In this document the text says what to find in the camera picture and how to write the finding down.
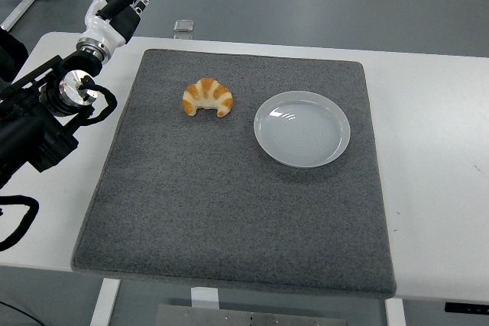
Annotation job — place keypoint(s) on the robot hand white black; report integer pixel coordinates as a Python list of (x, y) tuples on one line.
[(105, 24)]

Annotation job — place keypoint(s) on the croissant bread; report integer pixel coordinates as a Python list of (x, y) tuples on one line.
[(208, 91)]

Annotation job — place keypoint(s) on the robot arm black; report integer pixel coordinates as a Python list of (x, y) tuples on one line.
[(30, 135)]

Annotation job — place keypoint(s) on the pale grey round plate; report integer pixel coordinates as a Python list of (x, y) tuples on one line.
[(302, 135)]

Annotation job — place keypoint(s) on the grey metal plate with screws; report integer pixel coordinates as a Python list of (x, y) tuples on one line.
[(229, 316)]

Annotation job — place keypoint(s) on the small clear square floor object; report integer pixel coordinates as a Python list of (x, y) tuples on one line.
[(183, 26)]

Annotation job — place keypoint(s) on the black rounded bulky object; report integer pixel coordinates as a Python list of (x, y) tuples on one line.
[(11, 55)]

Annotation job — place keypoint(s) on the grey felt mat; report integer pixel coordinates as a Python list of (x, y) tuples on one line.
[(214, 207)]

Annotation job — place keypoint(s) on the black table control panel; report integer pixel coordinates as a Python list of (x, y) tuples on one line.
[(466, 307)]

